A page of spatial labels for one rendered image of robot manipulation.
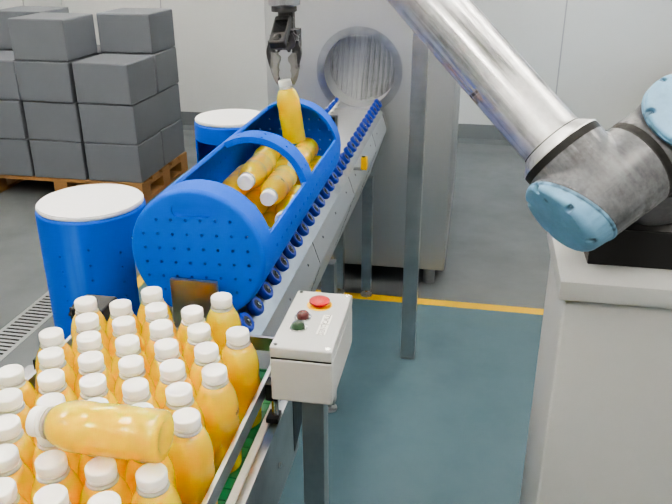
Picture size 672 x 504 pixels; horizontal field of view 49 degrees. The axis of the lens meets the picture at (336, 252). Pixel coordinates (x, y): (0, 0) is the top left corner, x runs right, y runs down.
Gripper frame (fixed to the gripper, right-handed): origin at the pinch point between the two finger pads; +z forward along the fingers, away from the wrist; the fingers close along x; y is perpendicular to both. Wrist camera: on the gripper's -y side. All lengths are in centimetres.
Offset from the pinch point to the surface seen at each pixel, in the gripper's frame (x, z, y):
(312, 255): -12, 43, -25
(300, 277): -12, 43, -40
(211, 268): -3, 24, -77
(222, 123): 38, 26, 53
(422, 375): -39, 130, 57
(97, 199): 44, 26, -34
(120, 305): 7, 23, -97
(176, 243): 4, 19, -77
